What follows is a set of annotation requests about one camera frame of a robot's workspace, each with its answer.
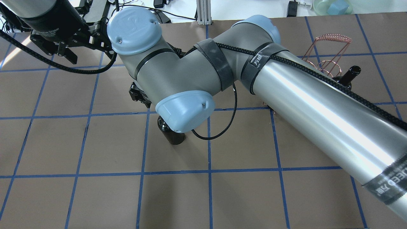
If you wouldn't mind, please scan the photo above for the black power adapter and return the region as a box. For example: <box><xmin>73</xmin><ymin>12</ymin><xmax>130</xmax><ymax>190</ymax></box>
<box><xmin>286</xmin><ymin>0</ymin><xmax>298</xmax><ymax>17</ymax></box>

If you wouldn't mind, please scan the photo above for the dark wine bottle right slot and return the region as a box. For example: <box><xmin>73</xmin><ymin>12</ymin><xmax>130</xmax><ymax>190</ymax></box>
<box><xmin>333</xmin><ymin>66</ymin><xmax>362</xmax><ymax>90</ymax></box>

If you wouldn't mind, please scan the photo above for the green bowl with blue block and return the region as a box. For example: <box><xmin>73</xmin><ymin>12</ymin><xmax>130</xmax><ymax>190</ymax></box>
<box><xmin>312</xmin><ymin>0</ymin><xmax>353</xmax><ymax>16</ymax></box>

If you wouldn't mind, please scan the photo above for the aluminium frame post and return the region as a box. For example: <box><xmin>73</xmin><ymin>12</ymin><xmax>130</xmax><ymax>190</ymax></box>
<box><xmin>196</xmin><ymin>0</ymin><xmax>212</xmax><ymax>25</ymax></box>

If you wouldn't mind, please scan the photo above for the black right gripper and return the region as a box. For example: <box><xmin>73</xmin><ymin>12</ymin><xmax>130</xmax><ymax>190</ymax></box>
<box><xmin>128</xmin><ymin>82</ymin><xmax>152</xmax><ymax>108</ymax></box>

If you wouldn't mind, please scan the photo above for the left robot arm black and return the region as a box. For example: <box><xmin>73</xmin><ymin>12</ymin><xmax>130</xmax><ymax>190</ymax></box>
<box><xmin>2</xmin><ymin>0</ymin><xmax>114</xmax><ymax>64</ymax></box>

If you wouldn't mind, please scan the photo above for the black braided cable right arm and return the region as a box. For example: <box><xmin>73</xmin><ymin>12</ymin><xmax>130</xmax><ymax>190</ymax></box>
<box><xmin>178</xmin><ymin>42</ymin><xmax>407</xmax><ymax>140</ymax></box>

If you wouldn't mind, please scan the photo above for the right robot arm grey silver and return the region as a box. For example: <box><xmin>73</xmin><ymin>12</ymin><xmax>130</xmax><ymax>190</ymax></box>
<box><xmin>107</xmin><ymin>6</ymin><xmax>407</xmax><ymax>220</ymax></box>

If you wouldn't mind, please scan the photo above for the copper wire wine basket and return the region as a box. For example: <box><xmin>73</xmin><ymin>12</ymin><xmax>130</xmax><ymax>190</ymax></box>
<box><xmin>301</xmin><ymin>33</ymin><xmax>353</xmax><ymax>80</ymax></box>

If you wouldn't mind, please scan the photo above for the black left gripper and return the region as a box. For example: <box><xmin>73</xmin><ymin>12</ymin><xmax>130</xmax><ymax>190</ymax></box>
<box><xmin>30</xmin><ymin>0</ymin><xmax>113</xmax><ymax>64</ymax></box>

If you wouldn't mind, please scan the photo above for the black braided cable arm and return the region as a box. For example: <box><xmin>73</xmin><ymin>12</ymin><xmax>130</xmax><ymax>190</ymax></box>
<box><xmin>0</xmin><ymin>29</ymin><xmax>117</xmax><ymax>75</ymax></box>
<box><xmin>178</xmin><ymin>42</ymin><xmax>407</xmax><ymax>140</ymax></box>

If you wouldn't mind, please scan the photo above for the dark glass wine bottle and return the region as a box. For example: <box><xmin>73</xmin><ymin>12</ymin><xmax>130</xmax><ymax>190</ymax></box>
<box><xmin>157</xmin><ymin>116</ymin><xmax>186</xmax><ymax>145</ymax></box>

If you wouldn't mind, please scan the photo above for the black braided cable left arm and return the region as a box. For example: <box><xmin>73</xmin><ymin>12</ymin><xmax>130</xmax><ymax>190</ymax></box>
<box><xmin>0</xmin><ymin>29</ymin><xmax>117</xmax><ymax>75</ymax></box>

